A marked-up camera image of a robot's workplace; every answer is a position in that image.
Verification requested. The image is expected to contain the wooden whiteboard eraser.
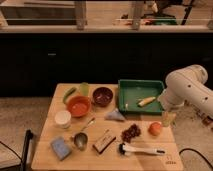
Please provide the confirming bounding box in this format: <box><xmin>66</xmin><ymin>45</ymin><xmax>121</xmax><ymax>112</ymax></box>
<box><xmin>93</xmin><ymin>130</ymin><xmax>116</xmax><ymax>154</ymax></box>

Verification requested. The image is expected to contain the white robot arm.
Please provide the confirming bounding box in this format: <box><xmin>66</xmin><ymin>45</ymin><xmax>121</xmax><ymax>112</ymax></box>
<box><xmin>158</xmin><ymin>65</ymin><xmax>213</xmax><ymax>119</ymax></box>

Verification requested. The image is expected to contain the dark maroon bowl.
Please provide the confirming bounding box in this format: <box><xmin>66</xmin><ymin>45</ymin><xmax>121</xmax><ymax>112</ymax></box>
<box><xmin>92</xmin><ymin>87</ymin><xmax>113</xmax><ymax>107</ymax></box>

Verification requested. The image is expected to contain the orange red bowl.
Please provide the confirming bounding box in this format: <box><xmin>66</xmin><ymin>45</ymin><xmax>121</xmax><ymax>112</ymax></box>
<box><xmin>67</xmin><ymin>96</ymin><xmax>91</xmax><ymax>117</ymax></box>

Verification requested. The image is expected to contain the orange fruit toy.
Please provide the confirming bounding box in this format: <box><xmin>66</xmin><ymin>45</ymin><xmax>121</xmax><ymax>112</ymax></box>
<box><xmin>148</xmin><ymin>122</ymin><xmax>162</xmax><ymax>136</ymax></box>

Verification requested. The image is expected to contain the dark red grapes toy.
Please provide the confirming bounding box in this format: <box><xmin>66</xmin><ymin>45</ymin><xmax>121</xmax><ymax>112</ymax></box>
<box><xmin>121</xmin><ymin>124</ymin><xmax>141</xmax><ymax>143</ymax></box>

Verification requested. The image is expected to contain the green plastic tray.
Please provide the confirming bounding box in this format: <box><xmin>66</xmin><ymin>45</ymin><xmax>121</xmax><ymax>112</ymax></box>
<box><xmin>118</xmin><ymin>79</ymin><xmax>164</xmax><ymax>115</ymax></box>

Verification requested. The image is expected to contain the grey cloth piece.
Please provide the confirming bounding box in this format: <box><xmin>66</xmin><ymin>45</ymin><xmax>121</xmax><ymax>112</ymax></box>
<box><xmin>105</xmin><ymin>109</ymin><xmax>125</xmax><ymax>121</ymax></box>

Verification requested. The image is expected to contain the light green cup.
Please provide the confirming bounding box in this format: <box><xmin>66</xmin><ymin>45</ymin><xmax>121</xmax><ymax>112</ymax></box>
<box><xmin>79</xmin><ymin>82</ymin><xmax>89</xmax><ymax>96</ymax></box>

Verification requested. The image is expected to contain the metal measuring cup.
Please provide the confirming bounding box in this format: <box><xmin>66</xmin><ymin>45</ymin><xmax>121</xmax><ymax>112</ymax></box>
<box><xmin>71</xmin><ymin>118</ymin><xmax>95</xmax><ymax>151</ymax></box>

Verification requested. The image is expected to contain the green pepper toy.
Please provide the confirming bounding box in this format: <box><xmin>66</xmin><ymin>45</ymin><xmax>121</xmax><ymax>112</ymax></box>
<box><xmin>62</xmin><ymin>87</ymin><xmax>77</xmax><ymax>104</ymax></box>

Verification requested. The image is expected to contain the white cup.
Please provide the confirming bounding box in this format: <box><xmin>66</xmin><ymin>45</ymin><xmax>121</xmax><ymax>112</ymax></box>
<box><xmin>54</xmin><ymin>110</ymin><xmax>71</xmax><ymax>129</ymax></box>

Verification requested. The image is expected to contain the blue sponge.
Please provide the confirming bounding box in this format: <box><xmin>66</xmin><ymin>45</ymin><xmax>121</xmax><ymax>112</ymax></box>
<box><xmin>51</xmin><ymin>137</ymin><xmax>71</xmax><ymax>161</ymax></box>

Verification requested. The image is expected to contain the black cable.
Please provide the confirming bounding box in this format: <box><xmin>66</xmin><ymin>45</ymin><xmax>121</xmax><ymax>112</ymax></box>
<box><xmin>178</xmin><ymin>147</ymin><xmax>213</xmax><ymax>171</ymax></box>

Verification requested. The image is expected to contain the white handled dish brush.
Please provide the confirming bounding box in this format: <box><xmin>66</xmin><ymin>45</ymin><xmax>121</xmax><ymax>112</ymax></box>
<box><xmin>118</xmin><ymin>143</ymin><xmax>165</xmax><ymax>156</ymax></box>

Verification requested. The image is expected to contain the black chair frame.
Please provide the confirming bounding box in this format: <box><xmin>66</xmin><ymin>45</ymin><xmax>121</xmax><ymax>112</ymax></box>
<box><xmin>20</xmin><ymin>130</ymin><xmax>34</xmax><ymax>171</ymax></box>

